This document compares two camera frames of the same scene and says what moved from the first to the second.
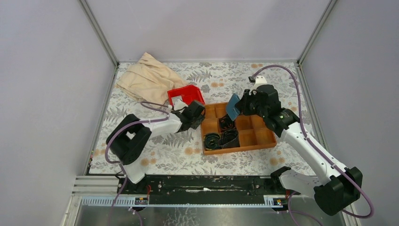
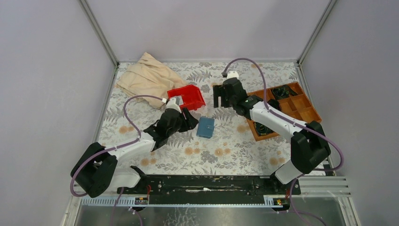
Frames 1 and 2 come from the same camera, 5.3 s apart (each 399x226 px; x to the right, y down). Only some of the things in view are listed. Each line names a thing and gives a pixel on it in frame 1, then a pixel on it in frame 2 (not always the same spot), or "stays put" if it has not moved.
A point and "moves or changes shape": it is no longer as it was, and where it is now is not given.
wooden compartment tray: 254,132 to 294,105
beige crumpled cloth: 149,79 stays put
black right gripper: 246,96 to 218,91
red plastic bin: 189,93 stays put
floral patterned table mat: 182,153 stays put
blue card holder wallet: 231,111 moves or changes shape
